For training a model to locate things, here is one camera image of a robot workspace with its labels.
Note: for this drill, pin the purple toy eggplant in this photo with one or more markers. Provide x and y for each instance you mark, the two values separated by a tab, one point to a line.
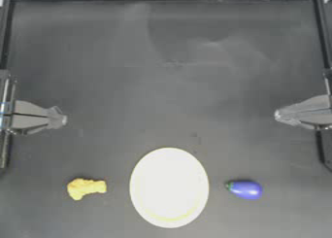
245	189

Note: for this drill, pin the yellow plate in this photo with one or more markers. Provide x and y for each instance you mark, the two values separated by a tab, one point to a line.
169	187

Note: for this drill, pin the yellow fried toy food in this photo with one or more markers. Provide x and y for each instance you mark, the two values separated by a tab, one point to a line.
85	188

